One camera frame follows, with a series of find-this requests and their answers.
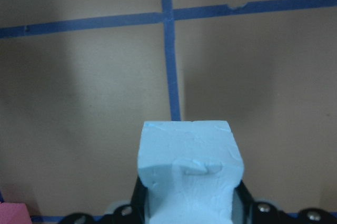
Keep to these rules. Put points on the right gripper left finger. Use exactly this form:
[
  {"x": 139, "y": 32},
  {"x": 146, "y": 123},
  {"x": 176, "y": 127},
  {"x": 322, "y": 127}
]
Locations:
[{"x": 128, "y": 211}]

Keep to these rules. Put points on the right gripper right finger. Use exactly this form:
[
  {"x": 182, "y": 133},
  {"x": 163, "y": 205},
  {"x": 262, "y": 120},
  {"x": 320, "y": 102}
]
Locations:
[{"x": 247, "y": 210}]

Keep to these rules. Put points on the light blue block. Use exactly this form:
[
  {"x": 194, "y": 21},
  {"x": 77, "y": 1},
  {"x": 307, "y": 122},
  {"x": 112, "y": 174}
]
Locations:
[{"x": 190, "y": 170}]

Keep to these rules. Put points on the magenta block bottom left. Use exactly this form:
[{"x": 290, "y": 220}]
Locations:
[{"x": 14, "y": 213}]

